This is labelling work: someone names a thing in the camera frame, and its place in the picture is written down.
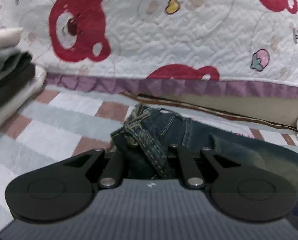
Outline dark blue denim jeans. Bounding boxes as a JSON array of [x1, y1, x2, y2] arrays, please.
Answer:
[[110, 103, 298, 221]]

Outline checkered bed sheet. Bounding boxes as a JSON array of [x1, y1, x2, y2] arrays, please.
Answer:
[[0, 86, 298, 230]]

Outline beige mattress edge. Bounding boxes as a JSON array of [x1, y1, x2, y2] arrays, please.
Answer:
[[121, 92, 298, 132]]

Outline dark brown folded garment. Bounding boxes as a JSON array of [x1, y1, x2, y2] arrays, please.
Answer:
[[0, 63, 35, 107]]

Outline white bear print quilt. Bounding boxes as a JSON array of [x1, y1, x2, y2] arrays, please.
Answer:
[[0, 0, 298, 99]]

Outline grey folded garment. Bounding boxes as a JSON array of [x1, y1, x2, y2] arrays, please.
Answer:
[[0, 47, 32, 81]]

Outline white folded garment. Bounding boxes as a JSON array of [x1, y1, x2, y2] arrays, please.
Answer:
[[0, 28, 46, 126]]

